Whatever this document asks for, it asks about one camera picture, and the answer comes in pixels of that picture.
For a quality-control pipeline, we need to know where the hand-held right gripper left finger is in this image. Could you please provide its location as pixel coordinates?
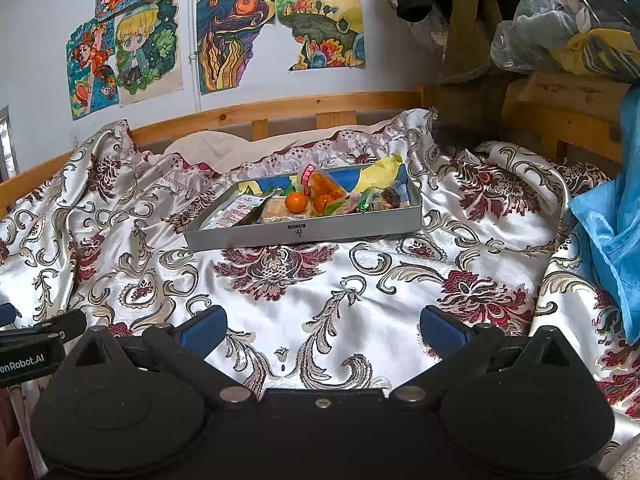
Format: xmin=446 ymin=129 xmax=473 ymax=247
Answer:
xmin=65 ymin=305 xmax=256 ymax=407

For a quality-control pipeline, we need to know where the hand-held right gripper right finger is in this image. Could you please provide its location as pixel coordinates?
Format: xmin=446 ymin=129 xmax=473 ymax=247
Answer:
xmin=391 ymin=305 xmax=583 ymax=406

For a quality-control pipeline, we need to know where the white floral snack packet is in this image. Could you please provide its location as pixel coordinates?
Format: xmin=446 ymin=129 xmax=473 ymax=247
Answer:
xmin=215 ymin=195 xmax=266 ymax=228

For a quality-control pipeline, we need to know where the grey metal tray box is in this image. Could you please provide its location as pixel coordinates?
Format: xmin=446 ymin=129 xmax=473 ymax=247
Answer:
xmin=184 ymin=161 xmax=424 ymax=253

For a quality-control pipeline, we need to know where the clear peanut brittle packet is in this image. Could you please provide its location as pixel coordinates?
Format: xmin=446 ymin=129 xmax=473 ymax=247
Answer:
xmin=259 ymin=199 xmax=307 ymax=224

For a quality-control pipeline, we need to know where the clear orange jelly packet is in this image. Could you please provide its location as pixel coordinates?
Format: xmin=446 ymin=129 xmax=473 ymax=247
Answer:
xmin=299 ymin=164 xmax=346 ymax=200

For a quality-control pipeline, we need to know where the person's left forearm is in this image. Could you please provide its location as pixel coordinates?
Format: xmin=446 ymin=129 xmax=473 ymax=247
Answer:
xmin=0 ymin=385 xmax=38 ymax=480

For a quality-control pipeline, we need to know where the floral satin blanket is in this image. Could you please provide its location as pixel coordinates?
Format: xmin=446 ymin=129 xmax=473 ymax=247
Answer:
xmin=0 ymin=105 xmax=640 ymax=461

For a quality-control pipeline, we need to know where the window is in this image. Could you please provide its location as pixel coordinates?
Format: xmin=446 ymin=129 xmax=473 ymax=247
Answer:
xmin=0 ymin=105 xmax=21 ymax=183

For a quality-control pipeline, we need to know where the cream pillow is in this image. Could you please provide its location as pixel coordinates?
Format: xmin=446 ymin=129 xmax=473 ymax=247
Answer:
xmin=162 ymin=127 xmax=351 ymax=171

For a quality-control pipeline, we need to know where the blue cloth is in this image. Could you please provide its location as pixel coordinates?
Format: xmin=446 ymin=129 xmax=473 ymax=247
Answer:
xmin=570 ymin=95 xmax=640 ymax=346

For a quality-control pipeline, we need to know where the beige fuzzy cloth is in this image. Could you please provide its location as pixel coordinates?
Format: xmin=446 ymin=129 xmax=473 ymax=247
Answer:
xmin=600 ymin=435 xmax=640 ymax=480

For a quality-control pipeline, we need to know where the knotty wooden bed end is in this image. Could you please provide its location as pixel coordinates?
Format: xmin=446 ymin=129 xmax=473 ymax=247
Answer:
xmin=502 ymin=72 xmax=631 ymax=166

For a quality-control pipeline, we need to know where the mustard brown hanging garment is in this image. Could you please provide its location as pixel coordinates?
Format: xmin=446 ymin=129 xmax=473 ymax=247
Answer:
xmin=435 ymin=0 xmax=511 ymax=143

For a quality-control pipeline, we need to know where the clear plastic bag of clothes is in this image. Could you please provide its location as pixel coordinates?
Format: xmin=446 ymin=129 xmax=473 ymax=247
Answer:
xmin=490 ymin=0 xmax=640 ymax=83

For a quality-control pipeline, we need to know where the wooden bed rail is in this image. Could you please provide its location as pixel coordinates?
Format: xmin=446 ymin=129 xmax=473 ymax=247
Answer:
xmin=0 ymin=86 xmax=436 ymax=221

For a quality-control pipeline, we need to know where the red-haired girl wall drawing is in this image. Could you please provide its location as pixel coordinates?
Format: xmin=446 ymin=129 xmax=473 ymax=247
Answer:
xmin=66 ymin=17 xmax=120 ymax=121

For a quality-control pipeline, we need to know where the white wall pipe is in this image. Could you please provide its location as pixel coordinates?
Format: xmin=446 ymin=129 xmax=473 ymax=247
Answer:
xmin=189 ymin=0 xmax=202 ymax=111

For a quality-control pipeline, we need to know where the blond child wall drawing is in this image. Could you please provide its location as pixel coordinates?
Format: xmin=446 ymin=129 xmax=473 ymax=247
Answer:
xmin=114 ymin=0 xmax=185 ymax=107

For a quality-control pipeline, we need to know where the landscape wall drawing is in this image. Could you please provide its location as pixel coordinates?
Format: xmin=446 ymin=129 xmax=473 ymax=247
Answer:
xmin=274 ymin=0 xmax=366 ymax=72

